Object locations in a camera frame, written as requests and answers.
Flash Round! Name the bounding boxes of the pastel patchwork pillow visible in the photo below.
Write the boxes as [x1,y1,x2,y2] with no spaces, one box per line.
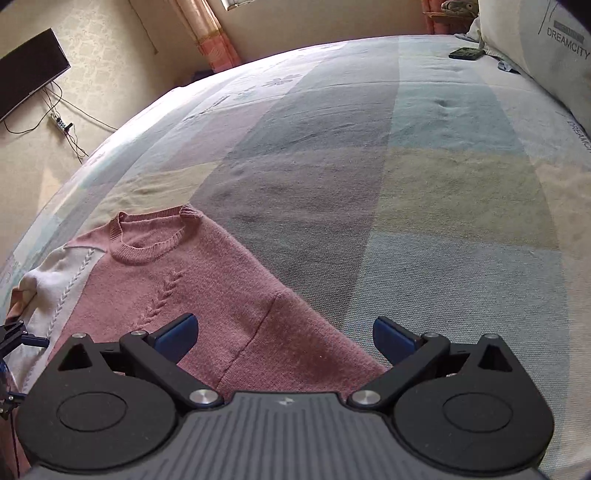
[479,0,591,132]

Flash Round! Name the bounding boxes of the small dark remote on bed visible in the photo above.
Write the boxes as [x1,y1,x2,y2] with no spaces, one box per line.
[449,47,485,61]

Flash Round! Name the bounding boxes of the wooden nightstand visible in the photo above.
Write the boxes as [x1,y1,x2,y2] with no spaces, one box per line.
[424,11,474,35]

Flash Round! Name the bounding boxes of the pink and white knit sweater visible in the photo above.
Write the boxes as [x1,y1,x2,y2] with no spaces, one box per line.
[7,205,384,397]

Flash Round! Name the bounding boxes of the orange plaid curtain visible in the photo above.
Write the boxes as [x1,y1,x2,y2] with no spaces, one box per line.
[420,0,447,36]
[170,0,242,73]

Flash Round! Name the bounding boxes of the wall mounted black television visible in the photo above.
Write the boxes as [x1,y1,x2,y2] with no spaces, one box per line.
[0,28,70,120]

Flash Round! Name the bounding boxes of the white power strip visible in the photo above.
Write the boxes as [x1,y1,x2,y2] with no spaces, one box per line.
[49,112,73,136]

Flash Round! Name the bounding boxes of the cluttered items on nightstand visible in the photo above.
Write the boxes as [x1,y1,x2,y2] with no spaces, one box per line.
[441,0,479,17]

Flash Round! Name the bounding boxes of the pastel patchwork bed sheet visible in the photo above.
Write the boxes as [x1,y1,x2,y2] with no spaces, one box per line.
[1,36,590,479]

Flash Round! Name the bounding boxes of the right orange plaid curtain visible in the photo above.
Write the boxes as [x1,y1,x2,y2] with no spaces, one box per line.
[420,0,447,36]

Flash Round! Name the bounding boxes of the left orange plaid curtain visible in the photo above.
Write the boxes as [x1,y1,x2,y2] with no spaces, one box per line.
[170,0,242,73]

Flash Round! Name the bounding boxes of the window with white frame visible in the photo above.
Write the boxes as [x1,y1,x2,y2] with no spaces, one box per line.
[221,0,254,11]

